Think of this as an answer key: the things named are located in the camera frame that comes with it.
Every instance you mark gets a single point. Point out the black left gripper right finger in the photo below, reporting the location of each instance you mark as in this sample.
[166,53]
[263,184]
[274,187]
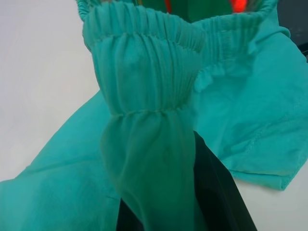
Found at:
[216,197]

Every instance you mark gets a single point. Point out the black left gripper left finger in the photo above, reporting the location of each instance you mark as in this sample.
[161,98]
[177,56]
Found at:
[127,219]

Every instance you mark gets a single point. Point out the green cloth garment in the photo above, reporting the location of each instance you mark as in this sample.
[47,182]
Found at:
[149,115]

